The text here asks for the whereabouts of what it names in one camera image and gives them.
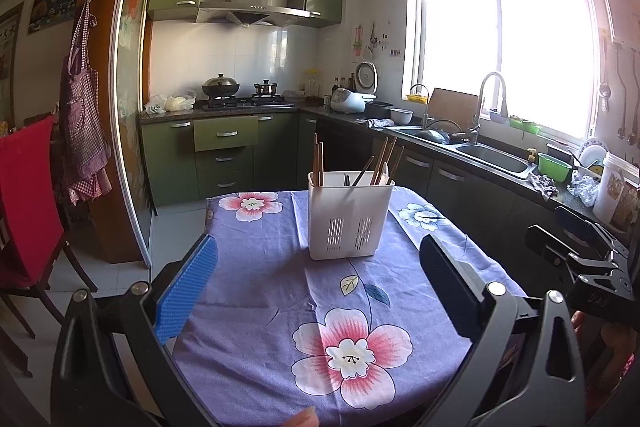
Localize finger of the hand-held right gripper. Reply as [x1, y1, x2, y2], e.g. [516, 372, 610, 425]
[554, 206, 629, 256]
[525, 224, 619, 281]

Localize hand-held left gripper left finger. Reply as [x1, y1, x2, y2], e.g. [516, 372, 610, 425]
[50, 232, 221, 427]

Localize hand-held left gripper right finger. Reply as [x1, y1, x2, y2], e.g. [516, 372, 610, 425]
[419, 233, 587, 427]

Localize white plastic utensil holder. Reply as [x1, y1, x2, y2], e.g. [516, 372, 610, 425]
[307, 171, 396, 261]

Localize bunch of wooden chopsticks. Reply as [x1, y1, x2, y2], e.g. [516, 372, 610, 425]
[313, 132, 406, 188]

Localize person's right hand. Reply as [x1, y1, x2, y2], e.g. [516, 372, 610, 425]
[572, 311, 633, 388]

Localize person's left hand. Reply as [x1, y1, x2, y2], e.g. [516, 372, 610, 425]
[289, 406, 319, 427]

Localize crinkled plastic bag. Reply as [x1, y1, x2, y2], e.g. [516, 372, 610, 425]
[567, 171, 601, 208]

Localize large white plastic jar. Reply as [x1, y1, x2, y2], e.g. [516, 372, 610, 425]
[592, 153, 640, 233]

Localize patterned rag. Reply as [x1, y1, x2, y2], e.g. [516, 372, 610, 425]
[529, 174, 560, 200]

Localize green plastic basin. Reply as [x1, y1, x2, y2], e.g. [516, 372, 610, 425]
[537, 153, 573, 182]

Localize white plate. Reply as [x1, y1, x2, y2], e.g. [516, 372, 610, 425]
[577, 142, 607, 170]

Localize sink-side kitchen base cabinets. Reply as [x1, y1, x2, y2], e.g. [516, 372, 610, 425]
[295, 114, 616, 298]

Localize purple floral tablecloth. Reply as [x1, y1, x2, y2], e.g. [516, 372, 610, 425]
[172, 187, 528, 427]

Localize steel double sink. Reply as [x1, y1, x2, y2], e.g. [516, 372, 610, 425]
[385, 124, 538, 180]

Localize green drain basket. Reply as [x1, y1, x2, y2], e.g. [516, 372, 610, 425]
[509, 117, 543, 135]

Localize wooden chair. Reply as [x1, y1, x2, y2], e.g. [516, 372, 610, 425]
[0, 232, 98, 378]

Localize stove-side kitchen base cabinets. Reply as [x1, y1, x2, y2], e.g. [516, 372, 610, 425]
[140, 112, 321, 208]

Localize metal hanging ladle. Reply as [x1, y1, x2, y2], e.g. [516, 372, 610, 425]
[597, 42, 612, 114]

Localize steel kitchen faucet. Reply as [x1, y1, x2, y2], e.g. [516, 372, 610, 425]
[467, 72, 510, 145]

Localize dark pan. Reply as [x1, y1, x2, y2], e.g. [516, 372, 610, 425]
[415, 119, 468, 145]

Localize wooden cutting board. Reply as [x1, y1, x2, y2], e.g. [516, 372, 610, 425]
[426, 88, 481, 130]

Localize glass sliding door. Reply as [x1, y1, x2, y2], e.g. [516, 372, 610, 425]
[112, 0, 161, 268]

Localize red chair cover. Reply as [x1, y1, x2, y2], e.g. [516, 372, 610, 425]
[0, 114, 66, 290]

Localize black pot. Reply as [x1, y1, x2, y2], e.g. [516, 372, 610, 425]
[364, 102, 396, 120]

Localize white plastic bag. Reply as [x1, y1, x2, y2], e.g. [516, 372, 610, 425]
[145, 90, 197, 114]

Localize checkered apron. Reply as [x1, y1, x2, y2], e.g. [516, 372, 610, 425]
[59, 0, 113, 206]

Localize gas stove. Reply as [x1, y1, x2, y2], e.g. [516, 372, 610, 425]
[200, 96, 296, 110]

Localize black wok with lid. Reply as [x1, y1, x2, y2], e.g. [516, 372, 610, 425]
[202, 74, 241, 100]

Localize white rice cooker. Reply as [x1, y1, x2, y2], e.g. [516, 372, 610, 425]
[330, 88, 377, 114]

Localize kitchen window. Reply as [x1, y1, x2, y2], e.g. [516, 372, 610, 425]
[402, 0, 608, 140]

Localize dark stone countertop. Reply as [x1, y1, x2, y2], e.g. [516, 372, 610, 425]
[140, 99, 640, 238]

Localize framed wall picture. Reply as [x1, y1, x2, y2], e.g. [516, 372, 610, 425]
[0, 3, 25, 128]

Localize dark wall poster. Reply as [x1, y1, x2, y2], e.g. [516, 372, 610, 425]
[27, 0, 82, 35]

